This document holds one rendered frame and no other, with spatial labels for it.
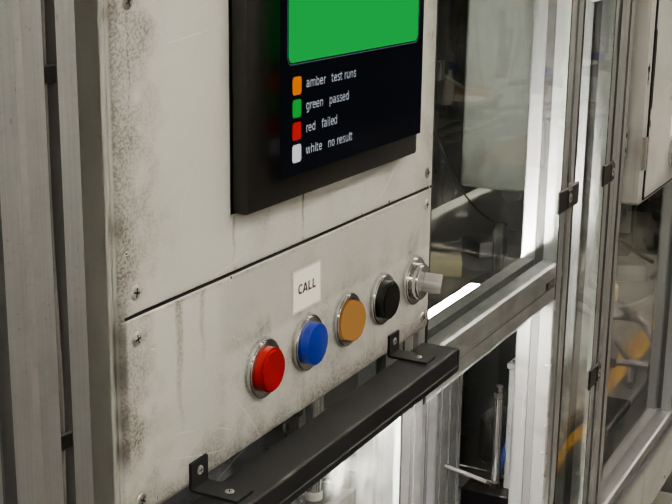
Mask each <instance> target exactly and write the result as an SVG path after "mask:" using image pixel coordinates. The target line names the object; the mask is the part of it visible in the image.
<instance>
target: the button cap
mask: <svg viewBox="0 0 672 504"><path fill-rule="evenodd" d="M327 345H328V332H327V328H326V326H325V325H324V324H322V323H319V322H311V323H310V324H309V325H308V326H307V327H306V329H305V331H304V333H303V336H302V340H301V357H302V360H303V362H304V363H305V364H308V365H317V364H319V363H320V362H321V361H322V359H323V357H324V355H325V353H326V349H327Z"/></svg>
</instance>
